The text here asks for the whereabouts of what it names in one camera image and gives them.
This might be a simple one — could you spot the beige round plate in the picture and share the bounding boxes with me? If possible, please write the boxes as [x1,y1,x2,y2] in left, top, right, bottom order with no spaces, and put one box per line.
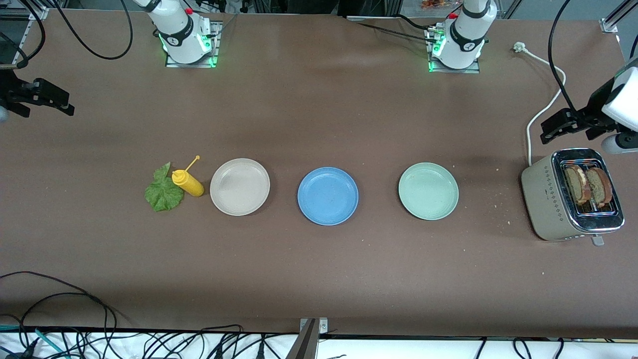
[209,158,271,216]

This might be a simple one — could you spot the aluminium frame profile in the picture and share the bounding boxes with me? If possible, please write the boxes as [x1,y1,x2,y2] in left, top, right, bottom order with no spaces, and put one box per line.
[0,0,50,20]
[601,0,638,33]

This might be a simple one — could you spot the beige chrome toaster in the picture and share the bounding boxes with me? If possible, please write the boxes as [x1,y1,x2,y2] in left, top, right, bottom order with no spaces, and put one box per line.
[521,148,625,246]

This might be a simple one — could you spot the brown bread slice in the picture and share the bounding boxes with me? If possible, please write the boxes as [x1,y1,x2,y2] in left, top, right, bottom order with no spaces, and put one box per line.
[584,167,613,209]
[564,165,592,206]

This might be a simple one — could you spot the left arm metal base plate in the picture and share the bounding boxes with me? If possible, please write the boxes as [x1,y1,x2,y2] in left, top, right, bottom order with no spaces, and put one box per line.
[428,22,480,74]

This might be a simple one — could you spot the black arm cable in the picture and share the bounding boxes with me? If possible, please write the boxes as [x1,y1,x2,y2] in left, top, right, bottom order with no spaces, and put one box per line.
[0,0,45,69]
[49,0,134,60]
[548,0,580,116]

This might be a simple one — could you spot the metal frame bracket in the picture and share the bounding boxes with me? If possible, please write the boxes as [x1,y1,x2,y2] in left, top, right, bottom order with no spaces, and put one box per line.
[286,318,328,359]

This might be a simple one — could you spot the black looped cable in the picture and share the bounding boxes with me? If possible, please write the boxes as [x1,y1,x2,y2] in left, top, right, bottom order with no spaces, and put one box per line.
[22,293,109,345]
[0,271,118,345]

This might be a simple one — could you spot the green lettuce leaf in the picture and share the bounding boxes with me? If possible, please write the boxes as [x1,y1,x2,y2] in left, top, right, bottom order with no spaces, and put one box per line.
[145,162,185,212]

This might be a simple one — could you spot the light green round plate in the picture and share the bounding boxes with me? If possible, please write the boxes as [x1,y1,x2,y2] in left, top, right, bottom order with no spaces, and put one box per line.
[398,162,460,220]

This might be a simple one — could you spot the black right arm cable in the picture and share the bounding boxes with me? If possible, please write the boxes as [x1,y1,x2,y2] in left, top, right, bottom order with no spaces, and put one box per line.
[49,0,134,60]
[0,0,45,69]

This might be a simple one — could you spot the white toaster power cord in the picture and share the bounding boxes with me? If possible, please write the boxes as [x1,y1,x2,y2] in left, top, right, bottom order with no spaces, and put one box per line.
[513,42,567,168]

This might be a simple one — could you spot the black table cable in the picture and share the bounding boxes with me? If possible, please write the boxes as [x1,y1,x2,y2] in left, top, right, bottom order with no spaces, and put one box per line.
[394,14,444,33]
[356,22,435,43]

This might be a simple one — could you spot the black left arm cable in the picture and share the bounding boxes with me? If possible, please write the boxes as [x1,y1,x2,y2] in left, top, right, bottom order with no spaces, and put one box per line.
[548,0,580,116]

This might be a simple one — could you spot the teal cable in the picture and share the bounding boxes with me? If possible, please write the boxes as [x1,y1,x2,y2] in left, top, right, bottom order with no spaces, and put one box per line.
[0,325,70,359]

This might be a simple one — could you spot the blue round plate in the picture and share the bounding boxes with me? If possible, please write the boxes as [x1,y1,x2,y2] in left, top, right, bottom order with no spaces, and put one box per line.
[297,167,359,226]

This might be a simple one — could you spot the yellow mustard squeeze bottle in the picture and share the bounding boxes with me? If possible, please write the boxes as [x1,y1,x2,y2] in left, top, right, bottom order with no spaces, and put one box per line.
[171,156,205,197]

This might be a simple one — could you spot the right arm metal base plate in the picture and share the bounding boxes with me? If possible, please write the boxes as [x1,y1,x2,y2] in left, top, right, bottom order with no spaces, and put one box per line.
[165,20,222,68]

